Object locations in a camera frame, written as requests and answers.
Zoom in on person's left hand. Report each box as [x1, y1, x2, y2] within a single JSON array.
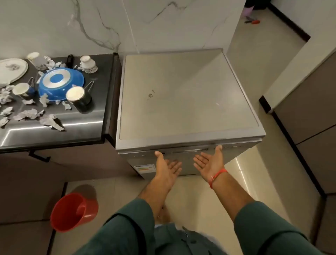
[[154, 151, 183, 188]]

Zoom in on person's right hand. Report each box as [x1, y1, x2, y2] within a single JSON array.
[[193, 145, 225, 182]]

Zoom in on silver dishwasher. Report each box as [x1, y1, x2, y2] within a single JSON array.
[[115, 48, 266, 180]]

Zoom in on large black steel cup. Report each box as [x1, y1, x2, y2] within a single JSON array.
[[65, 81, 95, 114]]

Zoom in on white paper scraps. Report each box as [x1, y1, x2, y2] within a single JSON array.
[[0, 55, 73, 132]]

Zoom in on white patterned ceramic jar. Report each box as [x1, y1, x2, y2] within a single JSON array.
[[78, 55, 98, 74]]

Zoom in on blue frying pan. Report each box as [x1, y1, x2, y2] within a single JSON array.
[[38, 54, 85, 102]]

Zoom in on small black steel cup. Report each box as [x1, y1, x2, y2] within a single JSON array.
[[12, 77, 37, 98]]

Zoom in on white ceramic mug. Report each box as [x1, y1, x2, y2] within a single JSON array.
[[27, 52, 49, 71]]

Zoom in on white plate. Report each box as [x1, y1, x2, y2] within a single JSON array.
[[0, 58, 29, 86]]

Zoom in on person's right forearm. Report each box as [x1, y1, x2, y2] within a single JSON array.
[[211, 171, 256, 222]]

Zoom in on person's left forearm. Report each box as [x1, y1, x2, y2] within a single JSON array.
[[138, 178, 175, 220]]

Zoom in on orange thread wristband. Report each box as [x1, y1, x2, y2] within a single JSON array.
[[209, 168, 228, 189]]

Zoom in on green shirt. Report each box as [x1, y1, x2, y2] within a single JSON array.
[[75, 197, 326, 255]]

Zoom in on red plastic bucket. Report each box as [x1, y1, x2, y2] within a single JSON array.
[[50, 192, 99, 233]]

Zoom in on black cabinet handle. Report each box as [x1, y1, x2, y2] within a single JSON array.
[[28, 150, 51, 163]]

